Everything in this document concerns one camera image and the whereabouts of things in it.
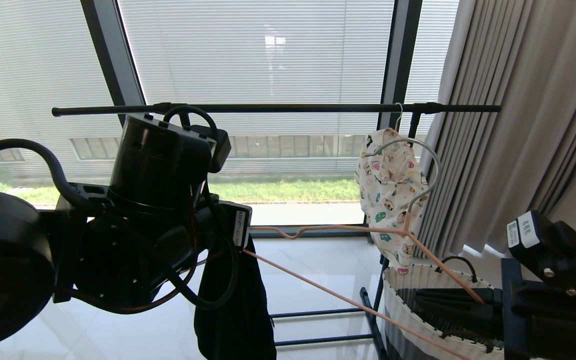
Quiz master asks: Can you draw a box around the black clothes rack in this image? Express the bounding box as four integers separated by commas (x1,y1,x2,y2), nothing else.
51,102,502,360

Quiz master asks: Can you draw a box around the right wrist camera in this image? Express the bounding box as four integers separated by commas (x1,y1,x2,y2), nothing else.
507,205,576,291

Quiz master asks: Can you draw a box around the window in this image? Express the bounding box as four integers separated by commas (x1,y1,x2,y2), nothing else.
0,0,461,241

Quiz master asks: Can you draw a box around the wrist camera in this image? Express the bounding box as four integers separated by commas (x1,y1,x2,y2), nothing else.
507,205,576,291
188,125,232,174

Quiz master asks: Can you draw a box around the cream printed garment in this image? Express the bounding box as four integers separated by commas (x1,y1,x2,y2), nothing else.
354,128,431,277

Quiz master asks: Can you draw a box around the black garment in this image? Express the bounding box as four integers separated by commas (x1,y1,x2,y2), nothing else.
194,235,278,360

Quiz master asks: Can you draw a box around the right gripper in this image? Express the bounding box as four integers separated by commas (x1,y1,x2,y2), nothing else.
500,258,576,360

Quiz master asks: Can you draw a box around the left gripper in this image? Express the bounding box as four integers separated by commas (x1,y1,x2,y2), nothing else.
75,200,253,307

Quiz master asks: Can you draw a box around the beige curtain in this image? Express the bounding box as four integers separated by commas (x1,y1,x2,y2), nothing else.
414,0,576,261

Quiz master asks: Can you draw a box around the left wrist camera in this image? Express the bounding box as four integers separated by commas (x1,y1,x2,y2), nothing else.
188,125,232,174

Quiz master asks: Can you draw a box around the black cable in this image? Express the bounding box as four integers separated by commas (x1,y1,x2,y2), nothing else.
162,105,241,312
0,139,96,211

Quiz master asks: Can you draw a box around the white laundry basket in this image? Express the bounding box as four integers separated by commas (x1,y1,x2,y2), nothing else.
382,256,506,360

